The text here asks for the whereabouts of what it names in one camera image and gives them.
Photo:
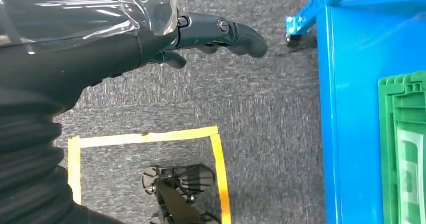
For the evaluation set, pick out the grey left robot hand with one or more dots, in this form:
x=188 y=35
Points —
x=83 y=59

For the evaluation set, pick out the blue metal shelf rack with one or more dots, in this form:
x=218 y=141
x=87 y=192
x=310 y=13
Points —
x=352 y=82

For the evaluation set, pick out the yellow tape square outline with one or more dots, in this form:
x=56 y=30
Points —
x=149 y=137

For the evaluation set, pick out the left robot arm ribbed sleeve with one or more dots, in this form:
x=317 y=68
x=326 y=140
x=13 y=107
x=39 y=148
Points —
x=26 y=166

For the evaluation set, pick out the black robot foot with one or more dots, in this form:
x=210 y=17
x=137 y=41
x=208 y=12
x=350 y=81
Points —
x=173 y=199

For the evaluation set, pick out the black caster wheel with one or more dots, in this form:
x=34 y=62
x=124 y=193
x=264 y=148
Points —
x=293 y=41

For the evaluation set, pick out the green plastic crate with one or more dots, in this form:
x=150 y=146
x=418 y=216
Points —
x=387 y=132

